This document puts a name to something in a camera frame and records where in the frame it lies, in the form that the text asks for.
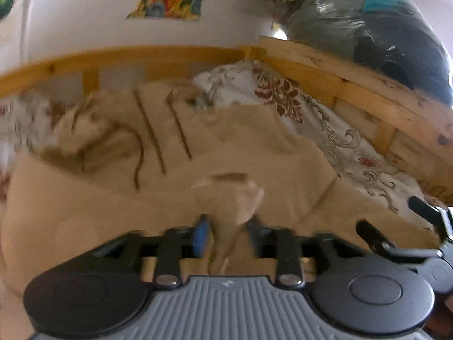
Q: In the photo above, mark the beige garment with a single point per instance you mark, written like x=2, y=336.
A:
x=106, y=198

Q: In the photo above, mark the wooden bed frame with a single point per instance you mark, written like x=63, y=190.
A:
x=354, y=78

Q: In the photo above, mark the floral bedsheet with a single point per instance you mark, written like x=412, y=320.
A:
x=318, y=124

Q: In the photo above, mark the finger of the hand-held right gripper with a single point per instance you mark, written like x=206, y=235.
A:
x=373, y=235
x=426, y=210

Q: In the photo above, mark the clear plastic bag of clothes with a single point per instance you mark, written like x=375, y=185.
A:
x=336, y=17

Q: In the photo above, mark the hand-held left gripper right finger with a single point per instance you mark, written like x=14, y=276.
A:
x=254, y=235

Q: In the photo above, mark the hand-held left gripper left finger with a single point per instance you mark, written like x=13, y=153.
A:
x=201, y=235

